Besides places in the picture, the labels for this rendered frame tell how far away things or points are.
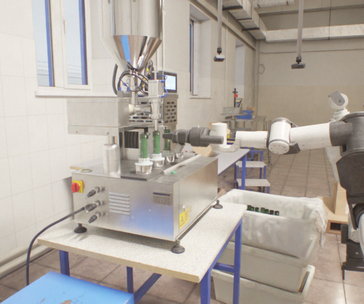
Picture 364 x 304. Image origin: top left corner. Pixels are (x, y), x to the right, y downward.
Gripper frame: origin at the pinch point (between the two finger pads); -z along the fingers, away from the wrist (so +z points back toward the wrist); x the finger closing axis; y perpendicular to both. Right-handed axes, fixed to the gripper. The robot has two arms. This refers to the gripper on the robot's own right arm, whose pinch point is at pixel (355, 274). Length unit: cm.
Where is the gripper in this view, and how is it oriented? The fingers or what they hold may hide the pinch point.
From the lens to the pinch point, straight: 191.6
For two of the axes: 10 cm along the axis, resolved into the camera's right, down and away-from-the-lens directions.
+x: -9.3, 0.1, 3.6
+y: -3.6, 1.2, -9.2
